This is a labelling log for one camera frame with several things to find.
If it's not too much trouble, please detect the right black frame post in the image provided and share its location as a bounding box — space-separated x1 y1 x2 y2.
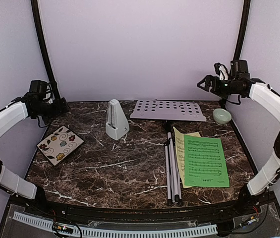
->
227 0 251 105

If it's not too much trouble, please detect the green sheet music page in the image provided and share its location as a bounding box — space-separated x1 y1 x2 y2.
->
184 134 230 187

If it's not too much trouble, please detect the left black frame post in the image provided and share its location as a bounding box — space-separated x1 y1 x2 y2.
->
30 0 60 99

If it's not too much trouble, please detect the white slotted cable duct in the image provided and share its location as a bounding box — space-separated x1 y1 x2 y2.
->
12 212 218 238

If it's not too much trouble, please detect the floral square ceramic plate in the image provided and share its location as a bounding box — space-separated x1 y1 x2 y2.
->
37 125 84 166

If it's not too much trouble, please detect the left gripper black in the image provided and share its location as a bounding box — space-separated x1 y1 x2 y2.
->
33 97 71 124

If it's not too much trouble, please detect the black frame post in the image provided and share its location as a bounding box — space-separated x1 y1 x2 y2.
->
227 0 251 105
30 0 60 99

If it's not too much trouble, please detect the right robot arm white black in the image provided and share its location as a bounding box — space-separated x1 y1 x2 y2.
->
197 73 280 215

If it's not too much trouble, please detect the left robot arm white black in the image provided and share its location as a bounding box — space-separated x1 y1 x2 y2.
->
0 93 69 216

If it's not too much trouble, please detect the white metronome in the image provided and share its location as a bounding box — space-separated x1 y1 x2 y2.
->
106 99 129 140

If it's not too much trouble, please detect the white perforated music stand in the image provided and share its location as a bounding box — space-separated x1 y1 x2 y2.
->
130 100 206 206

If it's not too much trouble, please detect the yellow sheet music page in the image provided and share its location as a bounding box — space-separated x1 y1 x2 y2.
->
173 127 200 189

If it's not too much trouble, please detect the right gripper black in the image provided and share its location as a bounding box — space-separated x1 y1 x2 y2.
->
198 75 241 99

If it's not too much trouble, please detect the pale green ceramic bowl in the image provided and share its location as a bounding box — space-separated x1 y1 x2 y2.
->
213 109 232 125

